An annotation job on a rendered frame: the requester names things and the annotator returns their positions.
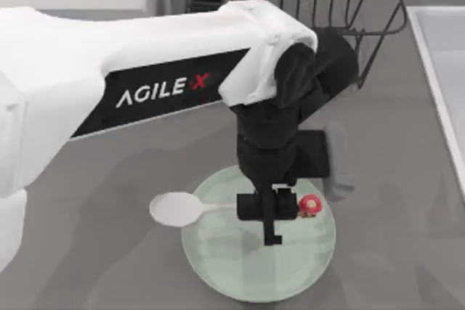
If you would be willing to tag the pale grey rounded box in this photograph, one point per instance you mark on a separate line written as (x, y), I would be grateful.
(339, 165)

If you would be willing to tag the pale green round plate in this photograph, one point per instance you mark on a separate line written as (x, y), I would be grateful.
(236, 252)

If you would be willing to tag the small red and white toy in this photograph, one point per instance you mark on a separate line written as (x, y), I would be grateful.
(311, 204)

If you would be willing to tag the white sink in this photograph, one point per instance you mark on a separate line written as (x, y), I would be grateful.
(441, 70)

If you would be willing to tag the white spoon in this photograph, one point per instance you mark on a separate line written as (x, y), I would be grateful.
(174, 209)

